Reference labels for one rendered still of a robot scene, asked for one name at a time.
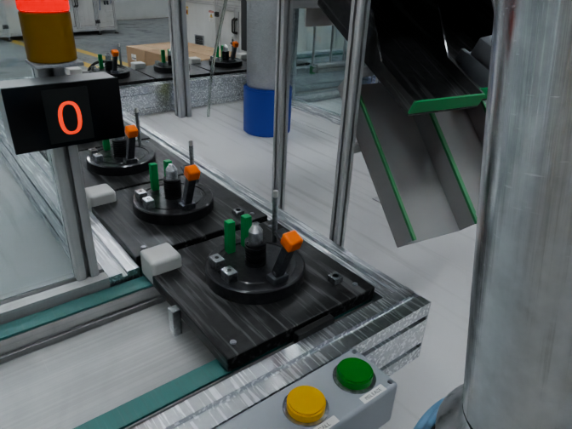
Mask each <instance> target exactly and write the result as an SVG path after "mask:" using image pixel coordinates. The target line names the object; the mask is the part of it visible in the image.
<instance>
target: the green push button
mask: <svg viewBox="0 0 572 429"><path fill-rule="evenodd" d="M373 375H374V372H373V369H372V368H371V366H370V365H369V364H368V363H367V362H365V361H364V360H362V359H360V358H356V357H349V358H345V359H343V360H341V361H340V362H339V364H338V366H337V370H336V377H337V380H338V381H339V382H340V383H341V384H342V385H343V386H344V387H346V388H348V389H351V390H363V389H365V388H367V387H369V386H370V385H371V383H372V380H373Z"/></svg>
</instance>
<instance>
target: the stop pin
mask: <svg viewBox="0 0 572 429"><path fill-rule="evenodd" d="M168 311H169V329H170V332H171V333H172V335H173V336H177V335H180V334H182V327H181V315H180V308H179V307H178V306H177V305H174V306H170V307H169V308H168Z"/></svg>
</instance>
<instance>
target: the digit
mask: <svg viewBox="0 0 572 429"><path fill-rule="evenodd" d="M41 96H42V100H43V108H44V112H45V117H46V121H47V125H48V130H49V138H50V143H51V145H53V144H59V143H64V142H69V141H74V140H84V139H89V138H94V128H93V122H92V116H91V111H90V104H89V94H88V88H87V86H79V87H70V88H63V89H47V90H41Z"/></svg>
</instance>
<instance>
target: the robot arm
mask: <svg viewBox="0 0 572 429"><path fill-rule="evenodd" d="M414 429H572V0H495V11H494V21H493V32H492V43H491V53H490V63H489V84H488V94H487V105H486V116H485V126H484V137H483V157H482V168H481V178H480V188H479V199H478V219H477V230H476V241H475V251H474V261H473V272H472V290H471V303H470V313H469V324H468V335H467V345H466V366H465V376H464V383H463V384H462V385H460V386H457V387H456V388H455V389H454V390H453V391H451V392H450V393H449V394H448V395H447V396H446V397H445V398H442V399H440V400H439V401H437V402H436V403H435V404H433V406H431V408H429V410H427V412H425V414H423V415H422V416H421V418H420V419H419V421H418V422H417V424H416V425H415V427H414Z"/></svg>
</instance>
